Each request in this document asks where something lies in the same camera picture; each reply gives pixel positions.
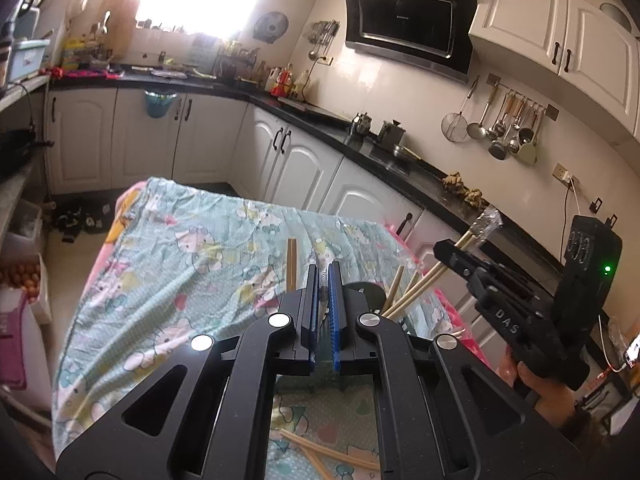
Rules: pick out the ginger roots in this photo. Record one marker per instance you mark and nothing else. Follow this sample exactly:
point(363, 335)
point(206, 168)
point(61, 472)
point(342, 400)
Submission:
point(462, 190)

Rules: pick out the steel mesh strainer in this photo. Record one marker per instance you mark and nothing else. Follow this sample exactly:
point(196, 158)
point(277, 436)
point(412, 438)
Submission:
point(452, 127)

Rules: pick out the black kitchen countertop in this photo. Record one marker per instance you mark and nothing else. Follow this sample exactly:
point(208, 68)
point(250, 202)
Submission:
point(430, 180)

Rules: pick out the black range hood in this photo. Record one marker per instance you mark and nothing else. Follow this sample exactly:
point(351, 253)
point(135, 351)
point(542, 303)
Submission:
point(400, 15)

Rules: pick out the white lower kitchen cabinets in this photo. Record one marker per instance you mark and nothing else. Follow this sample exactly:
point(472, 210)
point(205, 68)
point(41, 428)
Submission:
point(85, 135)

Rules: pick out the group of condiment bottles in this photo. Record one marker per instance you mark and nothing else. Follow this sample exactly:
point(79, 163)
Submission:
point(282, 82)

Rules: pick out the beige wall socket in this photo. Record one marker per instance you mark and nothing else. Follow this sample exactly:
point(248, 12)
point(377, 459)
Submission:
point(562, 172)

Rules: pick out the black frying pan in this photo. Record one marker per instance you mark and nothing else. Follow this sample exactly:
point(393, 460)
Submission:
point(20, 147)

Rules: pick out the bare bamboo chopstick pair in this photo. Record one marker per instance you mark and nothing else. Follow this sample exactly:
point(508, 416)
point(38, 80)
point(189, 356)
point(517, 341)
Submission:
point(395, 287)
point(291, 265)

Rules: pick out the cartoon cat printed tablecloth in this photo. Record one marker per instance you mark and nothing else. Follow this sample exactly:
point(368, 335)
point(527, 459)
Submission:
point(175, 270)

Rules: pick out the white upper kitchen cabinets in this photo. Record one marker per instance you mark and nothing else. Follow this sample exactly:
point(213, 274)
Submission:
point(525, 10)

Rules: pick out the steel pot with lid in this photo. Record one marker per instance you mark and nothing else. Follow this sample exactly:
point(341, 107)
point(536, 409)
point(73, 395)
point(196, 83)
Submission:
point(389, 132)

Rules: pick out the pile of bamboo chopsticks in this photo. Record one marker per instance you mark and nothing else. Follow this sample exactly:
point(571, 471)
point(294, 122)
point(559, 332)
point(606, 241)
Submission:
point(320, 455)

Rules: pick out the person's right forearm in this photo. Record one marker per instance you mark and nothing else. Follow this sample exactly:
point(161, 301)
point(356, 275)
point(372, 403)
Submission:
point(582, 420)

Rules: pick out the wooden cutting board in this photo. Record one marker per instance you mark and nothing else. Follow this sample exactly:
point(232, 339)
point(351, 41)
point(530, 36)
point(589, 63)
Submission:
point(120, 20)

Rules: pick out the dark shoes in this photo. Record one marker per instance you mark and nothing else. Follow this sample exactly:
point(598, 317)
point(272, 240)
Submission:
point(82, 217)

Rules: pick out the white kitchen cabinets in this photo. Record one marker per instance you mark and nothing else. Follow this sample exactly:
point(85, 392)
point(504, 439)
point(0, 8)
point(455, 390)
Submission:
point(85, 135)
point(525, 10)

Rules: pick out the person's right hand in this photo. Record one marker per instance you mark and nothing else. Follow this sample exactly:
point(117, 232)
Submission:
point(537, 395)

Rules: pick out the blue plastic bin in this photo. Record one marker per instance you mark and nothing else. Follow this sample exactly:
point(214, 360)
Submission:
point(30, 57)

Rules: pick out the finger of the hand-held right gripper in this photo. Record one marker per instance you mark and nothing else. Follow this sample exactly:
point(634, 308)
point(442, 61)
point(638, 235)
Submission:
point(452, 257)
point(500, 275)

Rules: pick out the blue hanging bag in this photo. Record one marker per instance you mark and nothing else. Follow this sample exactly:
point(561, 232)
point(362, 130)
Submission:
point(160, 105)

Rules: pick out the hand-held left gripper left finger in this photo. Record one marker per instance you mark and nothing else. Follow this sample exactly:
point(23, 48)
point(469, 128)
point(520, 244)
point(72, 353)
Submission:
point(313, 310)

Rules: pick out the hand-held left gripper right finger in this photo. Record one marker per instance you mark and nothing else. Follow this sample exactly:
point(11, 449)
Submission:
point(335, 310)

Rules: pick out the brown eggs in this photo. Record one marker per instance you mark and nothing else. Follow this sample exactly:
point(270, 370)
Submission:
point(20, 275)

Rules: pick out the small hanging utensil rack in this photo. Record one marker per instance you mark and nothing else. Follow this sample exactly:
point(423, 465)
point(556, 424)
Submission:
point(324, 35)

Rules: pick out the small steel kettle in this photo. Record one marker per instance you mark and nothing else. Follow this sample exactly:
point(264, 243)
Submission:
point(359, 124)

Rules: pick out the row of hanging steel utensils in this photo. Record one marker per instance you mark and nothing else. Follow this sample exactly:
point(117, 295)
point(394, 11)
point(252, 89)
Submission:
point(505, 130)

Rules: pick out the round wall exhaust fan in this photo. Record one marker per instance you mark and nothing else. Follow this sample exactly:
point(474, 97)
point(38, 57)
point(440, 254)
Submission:
point(270, 26)

